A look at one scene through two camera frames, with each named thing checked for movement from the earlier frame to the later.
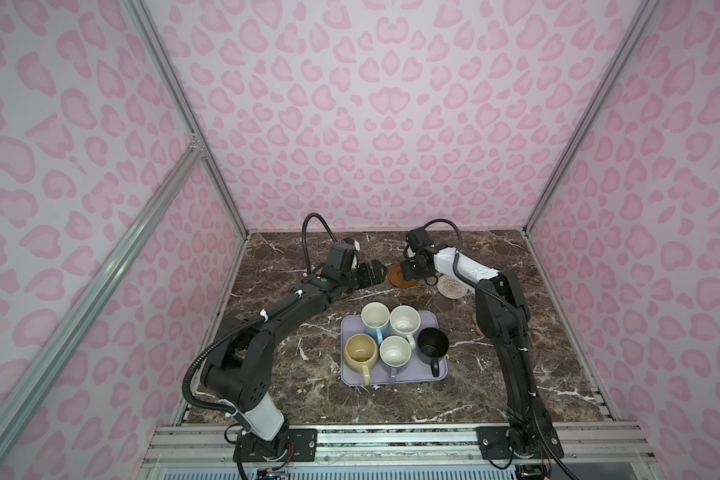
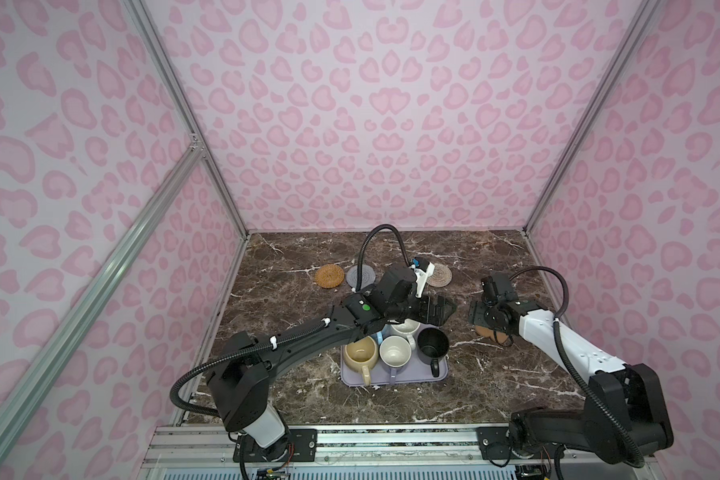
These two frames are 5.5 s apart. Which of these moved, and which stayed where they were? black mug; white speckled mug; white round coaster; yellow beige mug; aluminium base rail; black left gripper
Moved: black left gripper; white round coaster
Stayed: white speckled mug; black mug; aluminium base rail; yellow beige mug
